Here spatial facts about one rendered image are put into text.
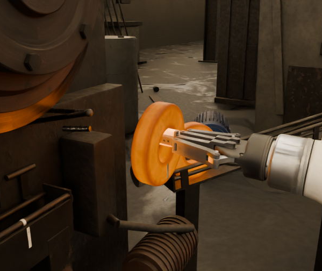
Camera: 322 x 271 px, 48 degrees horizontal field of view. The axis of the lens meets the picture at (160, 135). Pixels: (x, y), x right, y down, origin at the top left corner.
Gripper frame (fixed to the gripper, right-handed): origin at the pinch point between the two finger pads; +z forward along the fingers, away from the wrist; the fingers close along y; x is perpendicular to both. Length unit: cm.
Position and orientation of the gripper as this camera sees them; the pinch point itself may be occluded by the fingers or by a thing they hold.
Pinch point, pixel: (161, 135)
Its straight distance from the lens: 68.0
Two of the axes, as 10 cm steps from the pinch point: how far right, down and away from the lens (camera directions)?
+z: -8.8, -1.9, 4.3
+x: 0.5, -9.4, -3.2
